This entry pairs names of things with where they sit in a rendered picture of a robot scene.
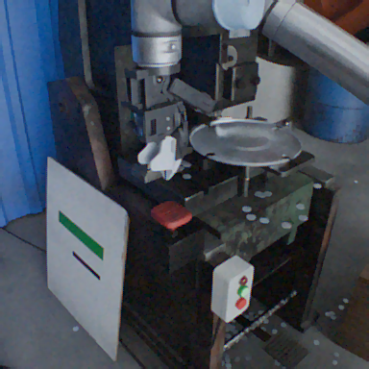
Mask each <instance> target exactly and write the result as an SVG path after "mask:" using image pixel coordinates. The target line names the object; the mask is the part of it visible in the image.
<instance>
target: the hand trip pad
mask: <svg viewBox="0 0 369 369"><path fill-rule="evenodd" d="M151 214H152V216H153V217H154V218H155V219H156V220H158V222H159V223H161V224H162V225H163V226H164V227H167V230H168V231H169V232H174V231H175V228H176V227H180V226H182V224H184V223H186V222H188V221H189V220H190V219H191V212H190V211H189V210H188V209H186V208H184V207H183V206H182V205H180V204H179V203H176V202H172V201H169V202H166V203H161V204H159V205H157V206H155V207H154V208H152V210H151Z"/></svg>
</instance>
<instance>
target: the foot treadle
mask: <svg viewBox="0 0 369 369"><path fill-rule="evenodd" d="M234 321H235V322H238V323H239V324H241V326H242V327H245V326H247V325H249V323H250V322H251V321H250V320H249V319H247V318H246V317H245V316H243V315H242V314H241V313H239V314H238V315H237V316H236V317H235V318H234ZM251 333H253V334H254V335H255V336H257V337H258V338H259V339H261V340H262V341H264V343H263V345H262V350H263V351H265V352H266V353H267V354H268V355H269V356H272V358H274V359H275V360H276V361H278V362H279V363H280V364H281V365H283V367H285V368H286V369H293V368H294V367H295V366H296V365H297V364H298V363H300V361H301V360H302V358H304V357H305V356H306V355H307V354H308V349H307V348H306V347H304V346H303V345H302V344H300V343H299V342H298V341H296V340H295V339H294V338H292V337H290V336H289V335H288V334H286V333H285V332H283V331H278V332H277V333H275V334H273V335H270V334H269V333H267V332H265V331H264V330H263V329H261V328H260V327H255V329H254V330H252V331H251Z"/></svg>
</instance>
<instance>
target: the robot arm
mask: <svg viewBox="0 0 369 369"><path fill-rule="evenodd" d="M131 8H132V10H131V20H132V31H133V35H132V38H133V39H132V50H133V60H134V61H135V65H130V66H125V67H124V73H125V77H124V85H125V95H126V101H122V102H120V109H121V119H122V130H123V132H126V131H129V130H132V129H135V130H134V132H135V134H136V135H137V139H138V140H140V141H143V142H145V141H146V144H147V145H146V148H145V149H144V150H143V151H142V152H140V153H139V154H138V161H139V162H140V163H141V164H150V167H151V169H152V170H154V171H157V170H160V172H161V174H162V176H163V177H164V178H165V179H166V180H169V178H170V177H172V176H173V175H174V173H175V172H176V170H177V168H178V166H179V165H180V163H181V161H182V158H183V156H184V153H185V149H186V147H187V143H188V129H187V125H188V122H187V121H186V114H185V107H184V106H183V101H184V102H186V103H188V104H189V105H190V108H192V109H194V110H195V111H199V112H201V113H204V112H205V113H208V114H211V112H212V110H213V109H214V107H215V105H216V101H213V100H212V99H211V97H210V96H209V95H207V94H206V93H205V92H204V91H198V90H195V89H194V88H193V87H192V86H189V85H188V84H186V83H183V82H182V81H180V80H179V79H177V78H175V77H172V76H170V75H172V74H175V73H178V72H180V70H181V62H180V61H179V60H180V59H181V58H182V25H187V26H200V27H213V28H225V29H227V30H231V31H236V30H239V29H248V30H253V29H256V30H257V31H259V32H261V33H262V34H264V35H265V36H267V37H269V38H271V39H273V40H274V41H276V42H277V43H278V44H279V45H280V46H282V47H284V48H285V49H287V50H288V51H290V52H291V53H292V54H293V55H296V56H298V57H299V58H300V59H302V60H303V61H305V62H306V63H307V64H310V65H312V67H314V68H315V69H317V70H319V72H321V73H322V74H324V75H326V76H327V77H329V78H330V79H331V80H333V81H334V82H336V83H337V84H338V85H339V86H342V87H343V88H345V89H346V90H347V91H349V92H350V93H352V95H354V96H355V97H356V98H358V99H360V101H362V102H363V103H365V105H367V106H368V107H369V47H368V46H367V45H366V44H364V43H363V42H362V41H359V40H358V39H357V38H355V37H354V36H352V35H351V34H349V33H348V32H345V31H344V30H343V29H341V28H340V27H339V26H337V25H336V24H334V23H332V22H330V21H329V19H328V18H326V17H324V16H323V15H320V14H319V13H318V12H316V11H314V10H313V9H311V8H309V7H307V6H306V5H305V4H303V3H302V2H300V1H298V0H131ZM127 109H130V110H131V112H130V118H131V119H132V121H129V122H128V123H126V124H125V117H124V110H127ZM170 135H171V136H170Z"/></svg>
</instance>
